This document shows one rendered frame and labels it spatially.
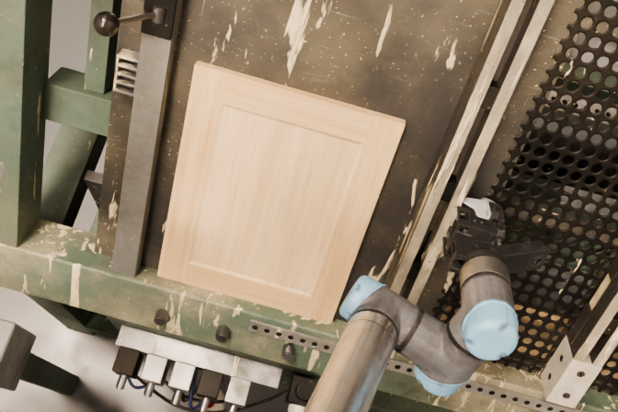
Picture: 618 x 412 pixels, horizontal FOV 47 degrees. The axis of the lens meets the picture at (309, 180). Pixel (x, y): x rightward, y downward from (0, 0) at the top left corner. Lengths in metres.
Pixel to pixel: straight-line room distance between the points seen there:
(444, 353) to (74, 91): 0.81
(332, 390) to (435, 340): 0.23
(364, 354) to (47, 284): 0.81
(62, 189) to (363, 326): 0.90
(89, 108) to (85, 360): 1.17
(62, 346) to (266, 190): 1.25
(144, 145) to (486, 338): 0.68
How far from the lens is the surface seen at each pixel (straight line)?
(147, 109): 1.28
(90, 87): 1.41
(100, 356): 2.41
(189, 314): 1.52
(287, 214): 1.36
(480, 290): 1.07
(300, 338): 1.50
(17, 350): 1.58
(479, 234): 1.18
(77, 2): 2.89
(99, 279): 1.53
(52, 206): 1.70
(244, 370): 1.64
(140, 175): 1.36
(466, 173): 1.23
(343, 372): 0.95
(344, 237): 1.37
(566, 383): 1.56
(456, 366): 1.10
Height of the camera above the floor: 2.37
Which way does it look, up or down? 69 degrees down
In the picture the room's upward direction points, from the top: 20 degrees clockwise
